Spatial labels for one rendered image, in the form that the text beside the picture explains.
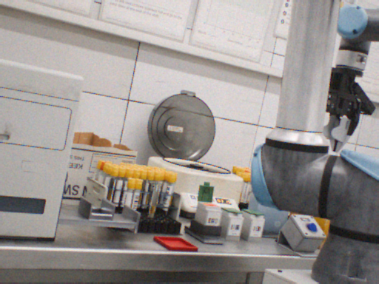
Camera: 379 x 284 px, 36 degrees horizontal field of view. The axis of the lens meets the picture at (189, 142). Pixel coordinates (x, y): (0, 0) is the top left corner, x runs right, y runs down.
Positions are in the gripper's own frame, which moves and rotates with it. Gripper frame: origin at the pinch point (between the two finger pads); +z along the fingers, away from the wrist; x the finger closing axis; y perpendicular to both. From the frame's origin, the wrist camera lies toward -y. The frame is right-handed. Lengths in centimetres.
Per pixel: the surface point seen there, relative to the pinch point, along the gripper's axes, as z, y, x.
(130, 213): 20, 59, 5
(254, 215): 19.4, 24.4, 2.1
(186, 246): 25, 48, 12
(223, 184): 16.1, 19.9, -18.3
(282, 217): 20.4, 11.0, -2.8
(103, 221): 22, 66, 9
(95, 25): -20, 52, -51
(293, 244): 23.7, 17.4, 9.6
